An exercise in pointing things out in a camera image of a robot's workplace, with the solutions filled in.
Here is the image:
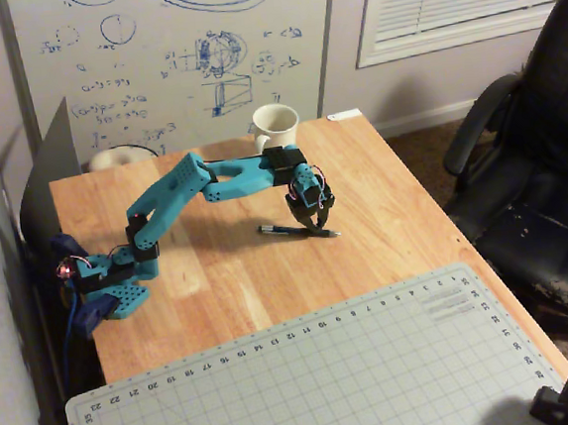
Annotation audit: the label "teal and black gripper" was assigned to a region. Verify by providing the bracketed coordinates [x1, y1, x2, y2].
[282, 160, 339, 235]

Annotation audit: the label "dark ballpoint pen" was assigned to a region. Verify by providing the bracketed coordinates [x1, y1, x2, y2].
[258, 218, 342, 246]

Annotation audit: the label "white ceramic mug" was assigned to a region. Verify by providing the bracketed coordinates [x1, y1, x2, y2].
[245, 101, 303, 156]

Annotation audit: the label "grey cutting mat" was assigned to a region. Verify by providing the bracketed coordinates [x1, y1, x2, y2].
[55, 253, 568, 425]

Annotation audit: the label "white round roll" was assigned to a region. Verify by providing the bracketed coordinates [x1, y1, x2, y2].
[86, 141, 161, 172]

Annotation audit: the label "whiteboard with blue drawings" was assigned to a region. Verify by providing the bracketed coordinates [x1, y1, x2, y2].
[0, 0, 351, 170]

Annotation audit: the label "black leather office chair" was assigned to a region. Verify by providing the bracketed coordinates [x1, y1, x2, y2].
[422, 0, 568, 353]

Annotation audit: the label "dark blue table clamp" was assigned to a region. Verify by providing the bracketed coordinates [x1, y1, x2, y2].
[48, 228, 123, 342]

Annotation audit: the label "white window blinds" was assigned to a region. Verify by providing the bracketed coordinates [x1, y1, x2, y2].
[350, 0, 568, 70]

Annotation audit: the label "dark grey flat panel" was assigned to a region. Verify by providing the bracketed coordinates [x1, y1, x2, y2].
[8, 94, 102, 394]

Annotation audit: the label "blue cable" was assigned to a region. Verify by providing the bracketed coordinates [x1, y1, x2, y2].
[55, 284, 90, 396]

